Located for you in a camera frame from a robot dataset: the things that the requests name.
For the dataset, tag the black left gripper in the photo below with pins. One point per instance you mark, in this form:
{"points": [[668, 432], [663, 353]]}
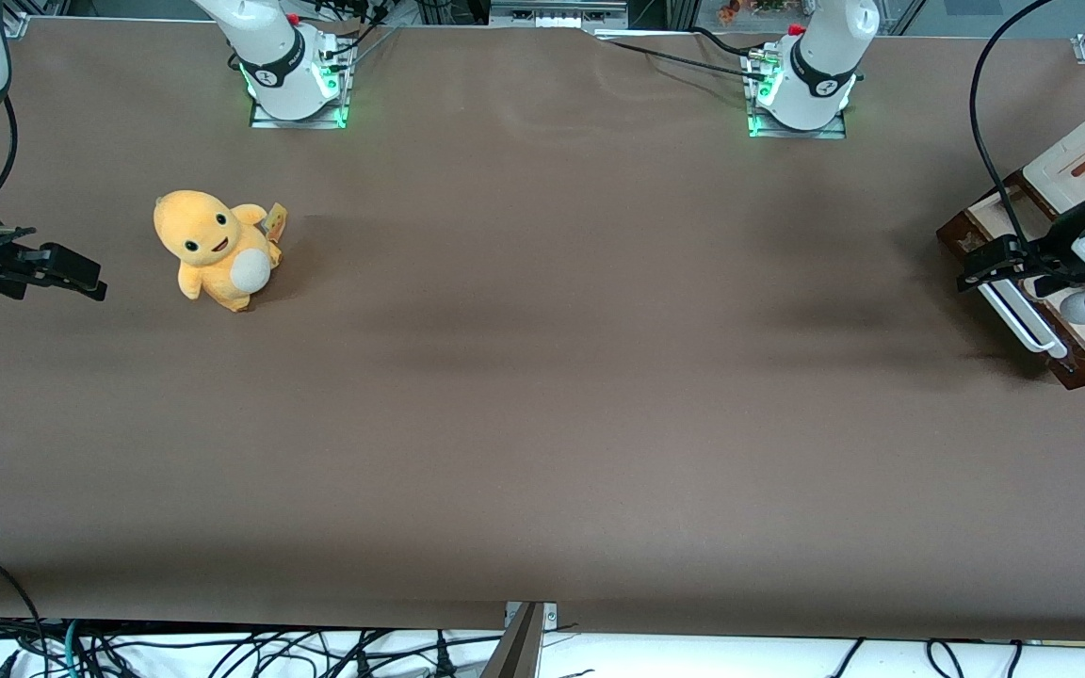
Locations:
{"points": [[1054, 256]]}

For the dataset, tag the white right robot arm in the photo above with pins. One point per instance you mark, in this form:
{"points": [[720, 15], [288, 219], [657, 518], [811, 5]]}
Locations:
{"points": [[274, 56]]}

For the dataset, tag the yellow plush toy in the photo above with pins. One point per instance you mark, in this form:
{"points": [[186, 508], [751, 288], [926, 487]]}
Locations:
{"points": [[213, 250]]}

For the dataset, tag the yellow paper plush tag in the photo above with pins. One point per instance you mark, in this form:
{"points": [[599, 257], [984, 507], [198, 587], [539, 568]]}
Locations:
{"points": [[276, 222]]}

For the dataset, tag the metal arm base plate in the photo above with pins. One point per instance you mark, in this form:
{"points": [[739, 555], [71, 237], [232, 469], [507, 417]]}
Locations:
{"points": [[265, 121], [830, 133]]}

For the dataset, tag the aluminium frame rack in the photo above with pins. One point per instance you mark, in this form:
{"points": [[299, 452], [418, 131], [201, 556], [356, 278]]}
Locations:
{"points": [[557, 13]]}

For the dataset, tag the metal table edge bracket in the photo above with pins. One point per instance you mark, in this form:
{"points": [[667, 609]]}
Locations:
{"points": [[519, 650]]}

